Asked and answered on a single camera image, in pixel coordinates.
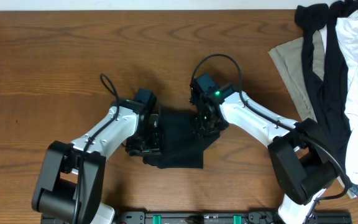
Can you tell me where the black polo shirt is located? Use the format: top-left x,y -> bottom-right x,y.
142,110 -> 220,169

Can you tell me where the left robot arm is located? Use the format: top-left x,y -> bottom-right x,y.
31,96 -> 157,224

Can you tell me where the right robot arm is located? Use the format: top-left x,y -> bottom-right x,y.
190,81 -> 344,223

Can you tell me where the beige garment in pile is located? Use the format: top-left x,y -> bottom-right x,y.
268,31 -> 326,120

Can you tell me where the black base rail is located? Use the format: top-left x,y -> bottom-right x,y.
40,211 -> 353,224

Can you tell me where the black garment in pile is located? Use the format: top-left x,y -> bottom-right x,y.
295,1 -> 358,167

